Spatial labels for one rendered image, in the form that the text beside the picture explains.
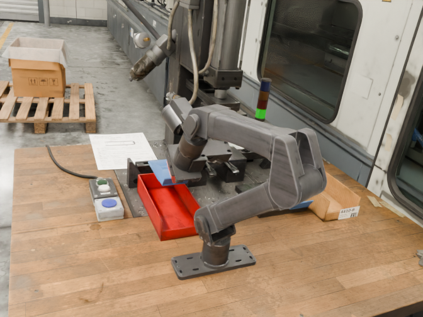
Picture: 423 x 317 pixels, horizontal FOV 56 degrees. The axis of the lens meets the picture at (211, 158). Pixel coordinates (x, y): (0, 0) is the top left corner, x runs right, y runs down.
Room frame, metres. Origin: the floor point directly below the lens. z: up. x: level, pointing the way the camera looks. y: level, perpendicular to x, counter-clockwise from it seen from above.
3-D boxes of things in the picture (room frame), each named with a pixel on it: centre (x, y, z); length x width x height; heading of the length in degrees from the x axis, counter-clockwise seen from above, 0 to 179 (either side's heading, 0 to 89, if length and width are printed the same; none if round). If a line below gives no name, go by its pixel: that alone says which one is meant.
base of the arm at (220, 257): (0.75, -0.04, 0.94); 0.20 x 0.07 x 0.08; 116
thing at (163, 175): (0.97, 0.12, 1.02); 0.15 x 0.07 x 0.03; 26
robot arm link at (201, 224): (0.75, -0.03, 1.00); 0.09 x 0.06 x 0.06; 136
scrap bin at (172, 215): (0.94, 0.10, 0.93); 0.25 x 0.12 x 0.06; 26
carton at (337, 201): (1.13, -0.35, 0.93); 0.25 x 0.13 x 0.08; 26
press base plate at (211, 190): (1.26, 0.01, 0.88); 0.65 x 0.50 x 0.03; 116
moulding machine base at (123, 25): (6.88, 1.21, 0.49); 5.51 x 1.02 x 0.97; 23
